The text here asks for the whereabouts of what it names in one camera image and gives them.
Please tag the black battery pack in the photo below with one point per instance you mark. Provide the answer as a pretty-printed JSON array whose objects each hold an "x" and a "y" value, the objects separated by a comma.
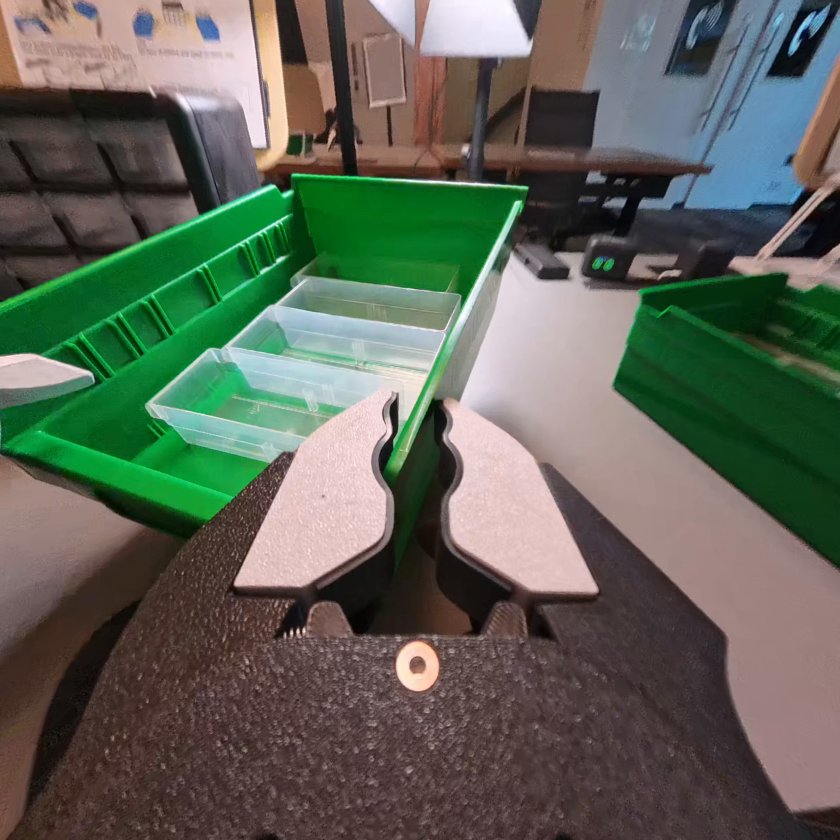
[{"x": 609, "y": 259}]

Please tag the brown office table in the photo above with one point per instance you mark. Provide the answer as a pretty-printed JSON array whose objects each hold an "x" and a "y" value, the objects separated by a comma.
[{"x": 590, "y": 161}]

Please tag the clear plastic drawer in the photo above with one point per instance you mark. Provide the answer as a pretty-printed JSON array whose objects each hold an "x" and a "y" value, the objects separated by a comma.
[
  {"x": 374, "y": 302},
  {"x": 394, "y": 272},
  {"x": 341, "y": 341},
  {"x": 216, "y": 407}
]

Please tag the grey lamp pole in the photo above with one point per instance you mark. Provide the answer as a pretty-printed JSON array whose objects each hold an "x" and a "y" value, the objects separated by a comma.
[{"x": 484, "y": 118}]

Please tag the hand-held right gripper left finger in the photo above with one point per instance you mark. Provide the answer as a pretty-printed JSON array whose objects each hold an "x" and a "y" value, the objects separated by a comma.
[{"x": 315, "y": 512}]

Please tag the white winged lamp shade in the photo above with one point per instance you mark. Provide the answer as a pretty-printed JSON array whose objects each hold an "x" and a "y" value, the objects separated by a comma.
[{"x": 472, "y": 26}]

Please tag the black drawer cabinet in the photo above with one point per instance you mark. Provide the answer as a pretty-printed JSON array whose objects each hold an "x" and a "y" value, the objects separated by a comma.
[{"x": 216, "y": 151}]

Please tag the printed instruction sheet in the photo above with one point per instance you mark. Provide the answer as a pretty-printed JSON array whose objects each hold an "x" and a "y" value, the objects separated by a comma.
[{"x": 131, "y": 59}]

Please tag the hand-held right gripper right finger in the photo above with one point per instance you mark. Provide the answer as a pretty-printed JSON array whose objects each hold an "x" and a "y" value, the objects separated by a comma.
[{"x": 512, "y": 518}]

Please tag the instruction poster on board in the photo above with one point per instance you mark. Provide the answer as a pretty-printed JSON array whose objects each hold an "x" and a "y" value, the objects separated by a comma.
[{"x": 275, "y": 98}]

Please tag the grid of clear cabinet drawers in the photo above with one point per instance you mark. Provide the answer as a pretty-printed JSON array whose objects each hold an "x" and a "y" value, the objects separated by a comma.
[{"x": 79, "y": 216}]

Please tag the wooden post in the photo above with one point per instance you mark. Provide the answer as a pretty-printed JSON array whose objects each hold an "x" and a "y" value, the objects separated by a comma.
[{"x": 430, "y": 98}]

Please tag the black office chair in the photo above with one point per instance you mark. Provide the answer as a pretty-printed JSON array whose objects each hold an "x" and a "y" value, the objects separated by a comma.
[{"x": 561, "y": 118}]

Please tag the green plastic bin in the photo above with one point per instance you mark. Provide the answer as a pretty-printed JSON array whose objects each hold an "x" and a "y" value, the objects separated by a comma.
[
  {"x": 722, "y": 420},
  {"x": 367, "y": 223}
]

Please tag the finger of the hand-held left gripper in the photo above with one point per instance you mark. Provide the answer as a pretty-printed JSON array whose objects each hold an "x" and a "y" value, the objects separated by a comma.
[{"x": 39, "y": 380}]

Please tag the dark wall poster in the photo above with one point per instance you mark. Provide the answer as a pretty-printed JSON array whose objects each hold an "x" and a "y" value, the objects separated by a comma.
[
  {"x": 804, "y": 36},
  {"x": 699, "y": 36}
]

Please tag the black floor lamp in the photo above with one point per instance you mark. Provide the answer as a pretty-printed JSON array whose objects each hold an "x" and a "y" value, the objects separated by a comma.
[{"x": 341, "y": 98}]

